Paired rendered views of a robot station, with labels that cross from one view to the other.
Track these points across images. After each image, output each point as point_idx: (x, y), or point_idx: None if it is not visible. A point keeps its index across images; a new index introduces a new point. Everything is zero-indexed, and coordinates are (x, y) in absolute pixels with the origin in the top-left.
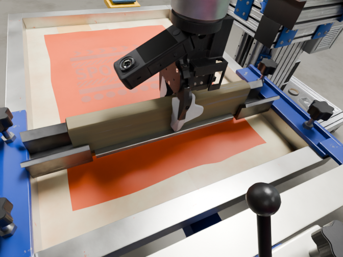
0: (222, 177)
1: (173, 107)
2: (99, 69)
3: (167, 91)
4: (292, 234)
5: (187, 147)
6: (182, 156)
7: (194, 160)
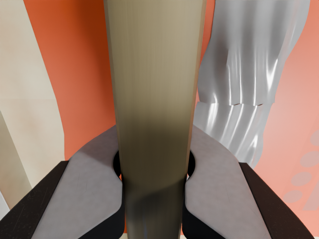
0: (31, 150)
1: (101, 178)
2: None
3: (184, 200)
4: None
5: (111, 125)
6: (92, 106)
7: (77, 123)
